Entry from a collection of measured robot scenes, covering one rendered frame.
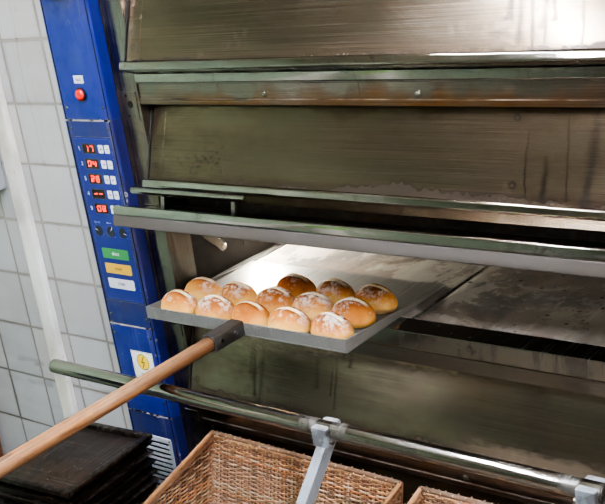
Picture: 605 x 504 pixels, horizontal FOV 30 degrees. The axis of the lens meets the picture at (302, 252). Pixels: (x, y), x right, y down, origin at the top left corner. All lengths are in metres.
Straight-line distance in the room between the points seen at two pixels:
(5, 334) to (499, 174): 1.68
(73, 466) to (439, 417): 0.89
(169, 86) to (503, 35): 0.82
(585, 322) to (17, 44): 1.45
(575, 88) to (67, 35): 1.19
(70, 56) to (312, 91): 0.65
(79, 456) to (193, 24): 1.04
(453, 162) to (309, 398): 0.69
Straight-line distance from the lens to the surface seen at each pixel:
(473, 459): 1.77
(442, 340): 2.18
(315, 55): 2.12
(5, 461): 1.96
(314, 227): 2.07
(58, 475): 2.66
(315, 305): 2.30
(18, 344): 3.19
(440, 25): 1.97
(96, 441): 2.77
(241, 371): 2.57
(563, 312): 2.24
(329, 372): 2.41
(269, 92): 2.24
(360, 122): 2.15
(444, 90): 2.00
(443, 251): 1.92
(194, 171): 2.42
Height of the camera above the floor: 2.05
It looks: 18 degrees down
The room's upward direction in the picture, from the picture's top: 9 degrees counter-clockwise
